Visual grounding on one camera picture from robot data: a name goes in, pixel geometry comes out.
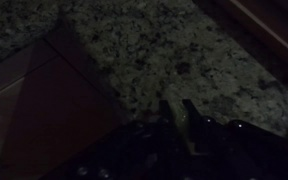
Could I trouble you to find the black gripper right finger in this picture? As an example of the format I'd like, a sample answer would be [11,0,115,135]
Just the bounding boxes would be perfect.
[182,99,203,130]

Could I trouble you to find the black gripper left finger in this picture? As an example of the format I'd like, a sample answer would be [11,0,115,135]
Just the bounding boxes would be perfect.
[159,100,174,124]

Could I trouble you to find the yellow green sponge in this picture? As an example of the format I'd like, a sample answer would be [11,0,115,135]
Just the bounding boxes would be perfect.
[170,100,196,155]

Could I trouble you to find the wooden cabinet under counter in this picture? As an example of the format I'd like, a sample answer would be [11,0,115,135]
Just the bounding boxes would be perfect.
[0,23,132,180]

